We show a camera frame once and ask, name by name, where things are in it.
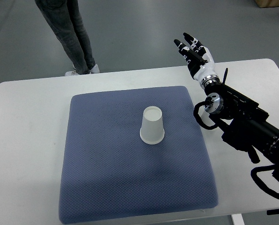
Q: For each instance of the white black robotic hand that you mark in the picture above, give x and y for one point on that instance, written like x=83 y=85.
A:
x=199 y=60

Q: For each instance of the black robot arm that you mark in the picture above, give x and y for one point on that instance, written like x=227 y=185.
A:
x=243 y=123

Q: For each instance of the wooden box in corner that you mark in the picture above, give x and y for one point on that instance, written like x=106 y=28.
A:
x=267 y=3

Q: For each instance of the white paper cup on cushion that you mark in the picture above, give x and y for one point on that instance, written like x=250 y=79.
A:
x=152 y=130

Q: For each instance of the person in grey jeans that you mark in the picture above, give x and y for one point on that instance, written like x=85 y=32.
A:
x=65 y=20

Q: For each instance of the white table leg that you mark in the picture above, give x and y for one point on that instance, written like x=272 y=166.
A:
x=237 y=219

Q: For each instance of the black table control panel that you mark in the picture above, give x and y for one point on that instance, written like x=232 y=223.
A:
x=273 y=212

